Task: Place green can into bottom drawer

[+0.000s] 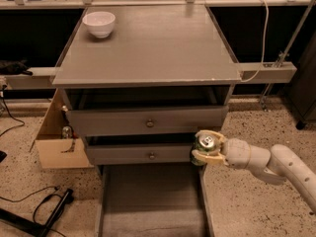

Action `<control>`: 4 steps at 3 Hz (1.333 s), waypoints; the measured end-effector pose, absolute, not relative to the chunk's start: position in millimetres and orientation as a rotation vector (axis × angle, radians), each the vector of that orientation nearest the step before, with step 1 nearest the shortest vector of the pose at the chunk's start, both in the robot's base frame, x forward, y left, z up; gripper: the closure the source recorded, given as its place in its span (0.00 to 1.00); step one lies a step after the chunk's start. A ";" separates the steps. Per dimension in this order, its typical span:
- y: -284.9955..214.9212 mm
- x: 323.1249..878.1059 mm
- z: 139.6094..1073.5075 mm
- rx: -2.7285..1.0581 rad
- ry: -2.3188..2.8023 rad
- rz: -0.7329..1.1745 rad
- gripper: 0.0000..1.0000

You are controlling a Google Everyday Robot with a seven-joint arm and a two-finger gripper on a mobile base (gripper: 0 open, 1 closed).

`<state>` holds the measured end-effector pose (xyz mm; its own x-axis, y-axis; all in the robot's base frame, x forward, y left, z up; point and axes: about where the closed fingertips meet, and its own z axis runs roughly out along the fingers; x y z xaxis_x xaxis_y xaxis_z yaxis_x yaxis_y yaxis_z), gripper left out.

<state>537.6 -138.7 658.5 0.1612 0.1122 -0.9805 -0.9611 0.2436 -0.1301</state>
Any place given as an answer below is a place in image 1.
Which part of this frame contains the green soda can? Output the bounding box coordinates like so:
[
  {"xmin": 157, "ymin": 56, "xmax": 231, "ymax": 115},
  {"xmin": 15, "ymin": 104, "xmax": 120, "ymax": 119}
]
[{"xmin": 190, "ymin": 134, "xmax": 220, "ymax": 166}]

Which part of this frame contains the grey drawer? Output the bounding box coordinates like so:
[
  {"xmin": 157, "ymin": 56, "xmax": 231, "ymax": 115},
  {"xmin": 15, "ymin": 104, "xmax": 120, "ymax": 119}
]
[
  {"xmin": 94, "ymin": 163, "xmax": 215, "ymax": 237},
  {"xmin": 85, "ymin": 143, "xmax": 194, "ymax": 165},
  {"xmin": 67, "ymin": 106, "xmax": 228, "ymax": 136}
]

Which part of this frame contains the white ceramic bowl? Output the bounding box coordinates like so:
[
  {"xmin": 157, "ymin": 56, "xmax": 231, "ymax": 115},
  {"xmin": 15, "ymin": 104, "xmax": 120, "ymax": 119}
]
[{"xmin": 82, "ymin": 11, "xmax": 116, "ymax": 39}]

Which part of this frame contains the grey bottom drawer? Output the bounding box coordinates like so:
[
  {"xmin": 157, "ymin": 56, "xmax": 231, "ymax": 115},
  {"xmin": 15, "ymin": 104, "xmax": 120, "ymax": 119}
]
[{"xmin": 94, "ymin": 163, "xmax": 215, "ymax": 237}]

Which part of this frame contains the black floor cable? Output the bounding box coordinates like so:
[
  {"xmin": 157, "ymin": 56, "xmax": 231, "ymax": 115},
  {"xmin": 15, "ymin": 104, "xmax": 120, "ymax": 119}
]
[{"xmin": 0, "ymin": 84, "xmax": 26, "ymax": 138}]

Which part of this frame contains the cardboard box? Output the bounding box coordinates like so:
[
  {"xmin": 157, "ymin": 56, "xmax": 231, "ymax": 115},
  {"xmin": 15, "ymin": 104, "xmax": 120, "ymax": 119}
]
[{"xmin": 35, "ymin": 91, "xmax": 92, "ymax": 169}]

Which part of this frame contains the white cable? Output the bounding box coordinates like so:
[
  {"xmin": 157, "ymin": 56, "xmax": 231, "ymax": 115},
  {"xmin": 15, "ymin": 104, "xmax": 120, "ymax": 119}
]
[{"xmin": 240, "ymin": 0, "xmax": 271, "ymax": 84}]

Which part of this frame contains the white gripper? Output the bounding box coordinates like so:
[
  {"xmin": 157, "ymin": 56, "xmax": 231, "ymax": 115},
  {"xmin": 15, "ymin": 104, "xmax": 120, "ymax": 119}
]
[{"xmin": 192, "ymin": 130, "xmax": 271, "ymax": 170}]

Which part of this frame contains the black cloth object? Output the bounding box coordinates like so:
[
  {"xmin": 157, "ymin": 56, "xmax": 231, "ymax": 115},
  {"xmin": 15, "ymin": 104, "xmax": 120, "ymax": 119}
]
[{"xmin": 0, "ymin": 60, "xmax": 33, "ymax": 76}]

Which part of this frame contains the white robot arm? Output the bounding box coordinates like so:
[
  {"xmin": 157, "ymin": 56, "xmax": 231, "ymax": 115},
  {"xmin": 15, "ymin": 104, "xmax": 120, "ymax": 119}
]
[{"xmin": 190, "ymin": 130, "xmax": 316, "ymax": 213}]

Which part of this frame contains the grey drawer cabinet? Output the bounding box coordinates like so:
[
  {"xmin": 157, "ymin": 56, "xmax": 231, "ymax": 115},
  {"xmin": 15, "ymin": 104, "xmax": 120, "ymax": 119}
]
[{"xmin": 53, "ymin": 5, "xmax": 240, "ymax": 237}]

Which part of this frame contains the grey top drawer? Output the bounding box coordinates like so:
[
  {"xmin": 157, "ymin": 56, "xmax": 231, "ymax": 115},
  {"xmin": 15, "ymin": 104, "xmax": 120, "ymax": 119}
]
[{"xmin": 67, "ymin": 106, "xmax": 228, "ymax": 136}]

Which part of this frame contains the black stand with cable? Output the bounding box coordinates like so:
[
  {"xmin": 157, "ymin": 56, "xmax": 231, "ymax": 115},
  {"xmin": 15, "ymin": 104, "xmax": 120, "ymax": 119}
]
[{"xmin": 0, "ymin": 188, "xmax": 75, "ymax": 237}]

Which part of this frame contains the small can in box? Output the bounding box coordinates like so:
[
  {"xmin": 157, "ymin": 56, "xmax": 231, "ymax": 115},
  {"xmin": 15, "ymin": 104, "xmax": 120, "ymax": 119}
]
[{"xmin": 61, "ymin": 125, "xmax": 72, "ymax": 139}]

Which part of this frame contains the grey middle drawer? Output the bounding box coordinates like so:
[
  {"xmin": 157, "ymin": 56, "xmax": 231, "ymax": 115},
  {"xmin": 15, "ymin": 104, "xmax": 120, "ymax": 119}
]
[{"xmin": 85, "ymin": 143, "xmax": 194, "ymax": 165}]

